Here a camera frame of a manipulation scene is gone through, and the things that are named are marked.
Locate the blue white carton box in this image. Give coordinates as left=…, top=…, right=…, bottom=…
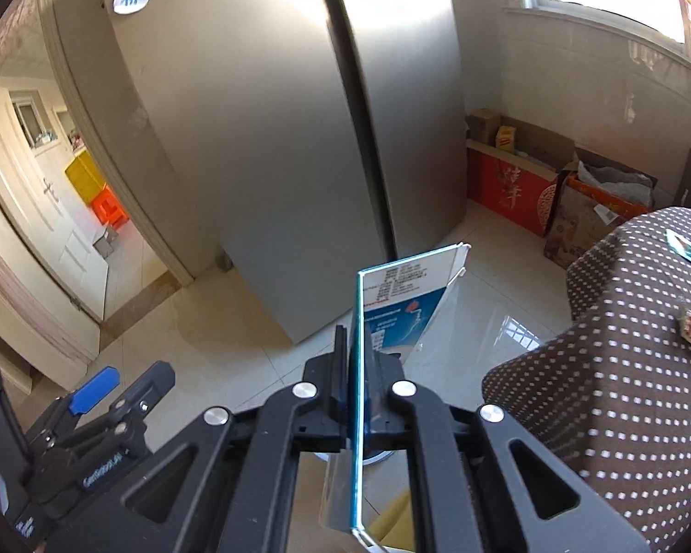
left=348, top=242, right=470, bottom=552

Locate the light blue trash bin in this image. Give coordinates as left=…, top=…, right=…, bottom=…
left=316, top=451, right=394, bottom=467

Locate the yellow cloth on chair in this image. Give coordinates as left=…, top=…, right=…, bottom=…
left=368, top=489, right=416, bottom=552

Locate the white interior door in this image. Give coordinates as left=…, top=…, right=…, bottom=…
left=0, top=88, right=108, bottom=322

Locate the orange plastic stool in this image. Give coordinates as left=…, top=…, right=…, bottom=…
left=89, top=186, right=129, bottom=229

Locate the yellow plastic stool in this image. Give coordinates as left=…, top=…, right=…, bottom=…
left=64, top=148, right=107, bottom=206

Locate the red gift cardboard box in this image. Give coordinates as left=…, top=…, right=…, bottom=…
left=467, top=139, right=559, bottom=236

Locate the brown open cardboard box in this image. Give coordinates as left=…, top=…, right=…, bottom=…
left=544, top=146, right=658, bottom=268

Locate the teal long snack wrapper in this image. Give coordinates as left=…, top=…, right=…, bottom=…
left=665, top=229, right=691, bottom=264

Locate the silver double-door refrigerator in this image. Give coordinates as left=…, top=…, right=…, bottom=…
left=47, top=0, right=467, bottom=342

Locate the small yellow box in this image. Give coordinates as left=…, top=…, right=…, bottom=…
left=495, top=125, right=517, bottom=153

